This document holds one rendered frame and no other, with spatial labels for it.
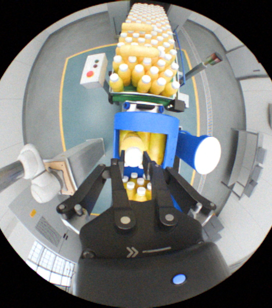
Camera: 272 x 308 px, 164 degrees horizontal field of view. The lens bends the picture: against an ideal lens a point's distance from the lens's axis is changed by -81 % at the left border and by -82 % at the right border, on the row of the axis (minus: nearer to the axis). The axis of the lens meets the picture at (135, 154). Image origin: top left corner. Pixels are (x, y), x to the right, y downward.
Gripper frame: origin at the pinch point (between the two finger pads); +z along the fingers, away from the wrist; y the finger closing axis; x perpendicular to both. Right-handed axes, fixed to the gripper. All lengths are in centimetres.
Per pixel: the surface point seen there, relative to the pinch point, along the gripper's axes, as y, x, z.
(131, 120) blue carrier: -0.6, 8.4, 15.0
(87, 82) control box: -23.2, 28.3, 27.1
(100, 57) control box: -19, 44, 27
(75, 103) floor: -96, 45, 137
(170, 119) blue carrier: 12.0, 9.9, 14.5
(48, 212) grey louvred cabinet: -133, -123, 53
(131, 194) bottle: 1.3, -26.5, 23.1
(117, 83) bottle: -8.7, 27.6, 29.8
